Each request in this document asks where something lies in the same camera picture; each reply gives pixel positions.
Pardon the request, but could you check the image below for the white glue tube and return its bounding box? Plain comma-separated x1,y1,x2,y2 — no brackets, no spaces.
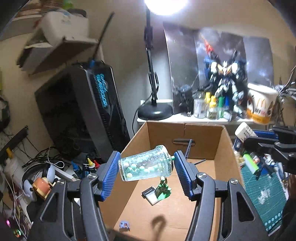
235,122,257,142

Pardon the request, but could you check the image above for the white game controller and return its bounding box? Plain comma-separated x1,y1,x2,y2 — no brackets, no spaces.
22,163,55,202

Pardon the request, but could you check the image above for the dark galaxy poster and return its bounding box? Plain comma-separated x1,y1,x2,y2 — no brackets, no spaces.
163,22,274,114

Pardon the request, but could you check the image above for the corgi print paper bucket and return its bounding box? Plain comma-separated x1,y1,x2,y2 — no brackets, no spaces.
246,83,278,125

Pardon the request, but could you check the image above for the clear bottle with beads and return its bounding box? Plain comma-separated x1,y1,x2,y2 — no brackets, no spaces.
118,145,175,182

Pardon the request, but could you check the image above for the dark spiky winged model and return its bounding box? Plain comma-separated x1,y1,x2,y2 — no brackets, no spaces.
273,66,295,126

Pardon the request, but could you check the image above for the blue white robot model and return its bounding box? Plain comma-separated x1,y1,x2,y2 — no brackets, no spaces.
202,37,246,118

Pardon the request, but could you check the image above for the brown cardboard box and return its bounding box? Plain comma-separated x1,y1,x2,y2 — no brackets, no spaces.
100,121,241,240

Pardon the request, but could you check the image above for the yellow cap cement bottle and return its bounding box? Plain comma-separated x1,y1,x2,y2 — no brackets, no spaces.
207,95,219,120

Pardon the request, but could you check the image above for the black desk lamp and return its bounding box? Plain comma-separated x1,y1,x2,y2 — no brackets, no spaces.
137,1,189,121

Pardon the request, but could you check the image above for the small white black clip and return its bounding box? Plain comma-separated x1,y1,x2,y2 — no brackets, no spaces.
142,186,160,206

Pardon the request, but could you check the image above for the green lighter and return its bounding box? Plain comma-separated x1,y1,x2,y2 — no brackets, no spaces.
243,154,259,174

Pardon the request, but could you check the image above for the black computer tower case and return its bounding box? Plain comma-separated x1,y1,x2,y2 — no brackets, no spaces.
35,61,130,162

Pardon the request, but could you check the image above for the green cutting mat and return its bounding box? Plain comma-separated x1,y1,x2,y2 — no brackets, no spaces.
241,166,287,233

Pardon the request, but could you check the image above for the clear glass jar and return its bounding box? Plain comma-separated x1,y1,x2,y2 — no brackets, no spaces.
194,91,206,118

